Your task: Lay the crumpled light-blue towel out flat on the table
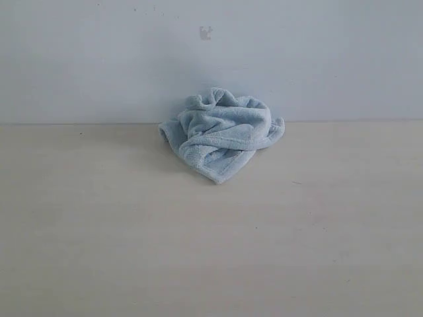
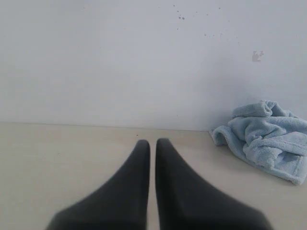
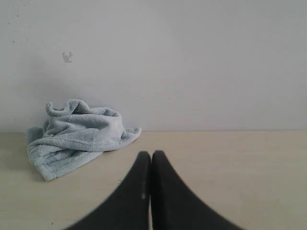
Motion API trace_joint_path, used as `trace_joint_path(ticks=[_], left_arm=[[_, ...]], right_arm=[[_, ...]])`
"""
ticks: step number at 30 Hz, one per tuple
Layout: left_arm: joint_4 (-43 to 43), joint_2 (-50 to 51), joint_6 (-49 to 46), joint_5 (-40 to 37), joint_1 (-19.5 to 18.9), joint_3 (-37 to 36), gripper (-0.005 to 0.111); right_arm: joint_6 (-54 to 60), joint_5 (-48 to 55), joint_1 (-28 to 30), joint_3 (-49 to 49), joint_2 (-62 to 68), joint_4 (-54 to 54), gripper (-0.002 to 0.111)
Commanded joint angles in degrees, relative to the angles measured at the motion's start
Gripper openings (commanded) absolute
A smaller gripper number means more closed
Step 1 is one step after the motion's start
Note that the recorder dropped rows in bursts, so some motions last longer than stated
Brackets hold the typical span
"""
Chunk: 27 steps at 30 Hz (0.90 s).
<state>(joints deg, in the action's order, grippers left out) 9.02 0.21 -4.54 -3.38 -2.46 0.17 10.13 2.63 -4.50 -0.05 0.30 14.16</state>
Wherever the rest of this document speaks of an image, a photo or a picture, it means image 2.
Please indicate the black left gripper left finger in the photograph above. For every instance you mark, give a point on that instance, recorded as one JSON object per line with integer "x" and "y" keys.
{"x": 119, "y": 204}

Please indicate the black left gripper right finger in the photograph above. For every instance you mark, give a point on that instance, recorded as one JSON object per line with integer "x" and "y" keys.
{"x": 188, "y": 202}

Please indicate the light blue fluffy towel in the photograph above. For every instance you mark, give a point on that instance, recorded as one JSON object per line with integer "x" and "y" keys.
{"x": 269, "y": 138}

